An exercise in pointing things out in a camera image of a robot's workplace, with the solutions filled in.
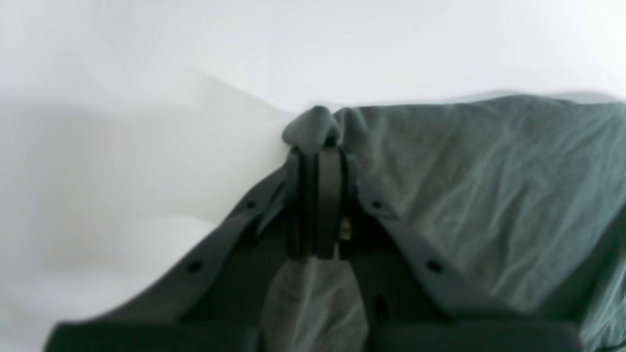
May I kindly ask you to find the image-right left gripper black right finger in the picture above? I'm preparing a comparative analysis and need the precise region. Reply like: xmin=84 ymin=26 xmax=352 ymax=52
xmin=315 ymin=147 xmax=582 ymax=352

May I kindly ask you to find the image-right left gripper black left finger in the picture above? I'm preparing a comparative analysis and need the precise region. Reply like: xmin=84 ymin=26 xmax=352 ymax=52
xmin=45 ymin=148 xmax=313 ymax=352

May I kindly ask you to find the dark grey T-shirt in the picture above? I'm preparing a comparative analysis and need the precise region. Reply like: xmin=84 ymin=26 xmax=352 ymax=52
xmin=283 ymin=94 xmax=626 ymax=352

